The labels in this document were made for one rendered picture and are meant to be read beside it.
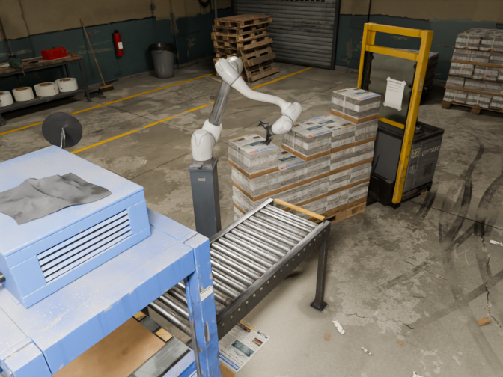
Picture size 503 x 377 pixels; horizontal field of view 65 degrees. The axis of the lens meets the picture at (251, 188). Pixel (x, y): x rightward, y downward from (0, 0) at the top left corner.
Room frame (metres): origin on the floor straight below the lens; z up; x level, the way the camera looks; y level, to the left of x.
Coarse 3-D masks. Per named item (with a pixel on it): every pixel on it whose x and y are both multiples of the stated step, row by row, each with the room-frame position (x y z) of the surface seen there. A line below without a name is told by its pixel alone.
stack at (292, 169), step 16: (288, 160) 3.26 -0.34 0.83; (304, 160) 3.26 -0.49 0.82; (320, 160) 3.31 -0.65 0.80; (336, 160) 3.41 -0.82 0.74; (352, 160) 3.52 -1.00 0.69; (240, 176) 3.10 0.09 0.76; (272, 176) 3.02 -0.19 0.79; (288, 176) 3.12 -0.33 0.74; (304, 176) 3.21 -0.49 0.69; (336, 176) 3.42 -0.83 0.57; (240, 192) 3.10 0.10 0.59; (256, 192) 2.94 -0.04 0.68; (288, 192) 3.11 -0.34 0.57; (304, 192) 3.21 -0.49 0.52; (320, 192) 3.32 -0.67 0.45; (304, 208) 3.22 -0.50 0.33; (320, 208) 3.32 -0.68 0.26
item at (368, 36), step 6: (366, 24) 4.25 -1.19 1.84; (366, 30) 4.24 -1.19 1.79; (366, 36) 4.24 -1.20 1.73; (372, 36) 4.26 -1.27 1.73; (366, 42) 4.30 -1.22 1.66; (372, 42) 4.26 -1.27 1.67; (366, 54) 4.23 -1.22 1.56; (360, 60) 4.27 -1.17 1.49; (366, 60) 4.22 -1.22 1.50; (360, 66) 4.26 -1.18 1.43; (366, 66) 4.27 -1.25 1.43; (360, 72) 4.25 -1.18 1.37; (366, 72) 4.26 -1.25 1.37; (360, 78) 4.24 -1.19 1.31; (366, 78) 4.22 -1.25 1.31; (360, 84) 4.24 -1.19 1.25; (366, 84) 4.22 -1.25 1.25; (366, 90) 4.25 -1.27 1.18
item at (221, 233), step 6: (264, 204) 2.55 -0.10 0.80; (270, 204) 2.59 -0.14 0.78; (252, 210) 2.47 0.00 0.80; (258, 210) 2.48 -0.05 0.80; (246, 216) 2.39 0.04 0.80; (234, 222) 2.32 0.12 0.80; (240, 222) 2.32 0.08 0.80; (228, 228) 2.25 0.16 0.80; (216, 234) 2.18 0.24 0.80; (222, 234) 2.18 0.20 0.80; (210, 240) 2.12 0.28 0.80; (216, 240) 2.13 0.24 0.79; (210, 246) 2.08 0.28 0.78
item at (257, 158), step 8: (256, 144) 3.10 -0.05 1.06; (264, 144) 3.09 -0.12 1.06; (272, 144) 3.09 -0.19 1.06; (240, 152) 3.03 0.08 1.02; (248, 152) 2.94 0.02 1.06; (256, 152) 2.94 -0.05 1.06; (264, 152) 2.97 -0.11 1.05; (272, 152) 3.01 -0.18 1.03; (240, 160) 3.02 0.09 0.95; (248, 160) 2.92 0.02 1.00; (256, 160) 2.93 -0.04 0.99; (264, 160) 2.98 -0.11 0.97; (272, 160) 3.02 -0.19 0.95; (248, 168) 2.92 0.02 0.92; (256, 168) 2.93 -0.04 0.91; (264, 168) 2.98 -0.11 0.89
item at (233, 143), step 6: (234, 138) 3.23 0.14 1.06; (240, 138) 3.23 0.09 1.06; (246, 138) 3.23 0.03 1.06; (252, 138) 3.23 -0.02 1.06; (258, 138) 3.23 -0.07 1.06; (228, 144) 3.20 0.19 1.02; (234, 144) 3.11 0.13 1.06; (240, 144) 3.11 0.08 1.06; (228, 150) 3.20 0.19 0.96; (234, 150) 3.11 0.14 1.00; (228, 156) 3.20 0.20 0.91; (234, 156) 3.11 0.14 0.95; (234, 162) 3.12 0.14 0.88
